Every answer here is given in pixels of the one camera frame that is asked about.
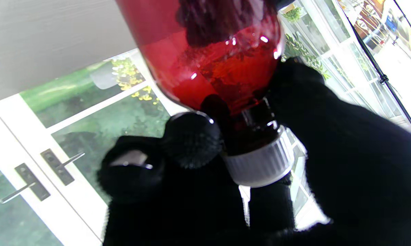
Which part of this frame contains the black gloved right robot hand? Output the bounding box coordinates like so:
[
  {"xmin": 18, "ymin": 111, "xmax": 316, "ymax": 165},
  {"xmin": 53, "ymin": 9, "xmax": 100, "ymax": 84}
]
[{"xmin": 97, "ymin": 0, "xmax": 411, "ymax": 246}]

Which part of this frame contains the white ribbed bottle cap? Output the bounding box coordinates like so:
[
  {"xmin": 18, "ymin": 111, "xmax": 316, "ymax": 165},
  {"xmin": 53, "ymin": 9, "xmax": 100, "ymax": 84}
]
[{"xmin": 223, "ymin": 127, "xmax": 295, "ymax": 188}]

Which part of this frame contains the red translucent sample bottle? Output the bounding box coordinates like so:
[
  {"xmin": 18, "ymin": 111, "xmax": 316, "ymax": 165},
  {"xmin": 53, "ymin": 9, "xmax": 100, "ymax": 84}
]
[{"xmin": 116, "ymin": 0, "xmax": 285, "ymax": 156}]

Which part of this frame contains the black stand pole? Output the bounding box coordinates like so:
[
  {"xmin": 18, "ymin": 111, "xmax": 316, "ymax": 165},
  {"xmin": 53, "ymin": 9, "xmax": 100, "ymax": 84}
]
[{"xmin": 341, "ymin": 0, "xmax": 411, "ymax": 139}]

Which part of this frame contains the tall leafy potted tree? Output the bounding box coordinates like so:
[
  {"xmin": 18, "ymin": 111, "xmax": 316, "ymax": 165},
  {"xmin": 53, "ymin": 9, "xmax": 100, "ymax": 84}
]
[{"xmin": 282, "ymin": 32, "xmax": 331, "ymax": 80}]

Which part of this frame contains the small bush in orange pot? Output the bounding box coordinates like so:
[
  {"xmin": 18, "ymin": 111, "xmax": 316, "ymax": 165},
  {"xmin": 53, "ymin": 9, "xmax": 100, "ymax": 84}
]
[{"xmin": 283, "ymin": 6, "xmax": 302, "ymax": 22}]

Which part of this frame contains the dark metal door handle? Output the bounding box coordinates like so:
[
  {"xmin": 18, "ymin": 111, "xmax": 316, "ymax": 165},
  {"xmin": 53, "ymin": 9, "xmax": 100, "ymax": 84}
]
[
  {"xmin": 41, "ymin": 148, "xmax": 85, "ymax": 186},
  {"xmin": 0, "ymin": 163, "xmax": 51, "ymax": 204}
]

